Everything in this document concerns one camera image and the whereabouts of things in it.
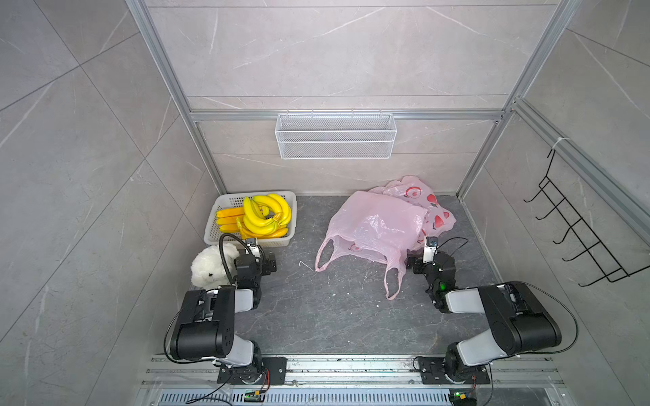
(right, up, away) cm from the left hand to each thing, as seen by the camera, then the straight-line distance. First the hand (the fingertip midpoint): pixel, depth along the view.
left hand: (258, 250), depth 94 cm
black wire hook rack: (+95, +11, -26) cm, 99 cm away
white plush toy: (-10, -3, -19) cm, 22 cm away
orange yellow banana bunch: (-11, +12, +3) cm, 17 cm away
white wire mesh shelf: (+30, +46, +8) cm, 55 cm away
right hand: (+62, +1, 0) cm, 62 cm away
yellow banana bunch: (-2, +14, +9) cm, 17 cm away
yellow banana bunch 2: (+5, +17, +6) cm, 18 cm away
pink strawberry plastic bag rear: (+63, +24, +12) cm, 68 cm away
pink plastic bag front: (+43, +9, -2) cm, 44 cm away
